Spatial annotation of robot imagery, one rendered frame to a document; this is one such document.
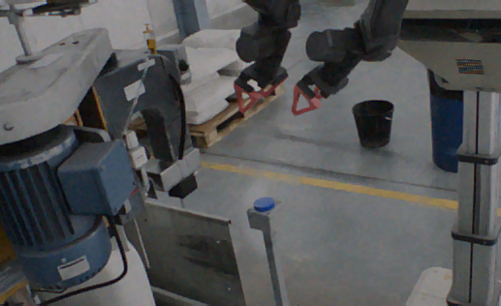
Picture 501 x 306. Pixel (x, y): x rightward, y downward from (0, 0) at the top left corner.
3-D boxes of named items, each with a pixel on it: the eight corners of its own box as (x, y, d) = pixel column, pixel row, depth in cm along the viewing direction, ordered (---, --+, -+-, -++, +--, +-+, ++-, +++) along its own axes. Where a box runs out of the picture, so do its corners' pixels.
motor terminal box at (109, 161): (143, 196, 91) (125, 136, 86) (121, 230, 82) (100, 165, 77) (99, 200, 92) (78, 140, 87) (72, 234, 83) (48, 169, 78)
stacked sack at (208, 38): (266, 43, 469) (263, 26, 462) (237, 57, 436) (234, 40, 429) (206, 42, 501) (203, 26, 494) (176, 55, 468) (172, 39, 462)
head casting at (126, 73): (195, 149, 137) (170, 36, 124) (127, 197, 119) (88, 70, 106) (115, 137, 152) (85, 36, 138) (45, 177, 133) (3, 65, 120)
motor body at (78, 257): (134, 253, 95) (93, 127, 84) (67, 307, 84) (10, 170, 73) (78, 236, 103) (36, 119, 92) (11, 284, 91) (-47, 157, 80)
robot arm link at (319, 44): (396, 53, 100) (385, 12, 102) (354, 47, 93) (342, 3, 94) (353, 77, 109) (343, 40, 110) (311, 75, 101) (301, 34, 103)
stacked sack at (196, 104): (247, 89, 436) (244, 72, 430) (200, 120, 386) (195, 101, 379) (206, 86, 456) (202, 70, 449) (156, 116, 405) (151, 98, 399)
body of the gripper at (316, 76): (301, 78, 109) (321, 54, 104) (324, 64, 117) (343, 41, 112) (324, 101, 109) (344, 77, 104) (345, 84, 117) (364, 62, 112)
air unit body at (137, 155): (160, 190, 120) (142, 127, 113) (145, 200, 116) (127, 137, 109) (145, 187, 122) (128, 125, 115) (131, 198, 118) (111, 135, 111)
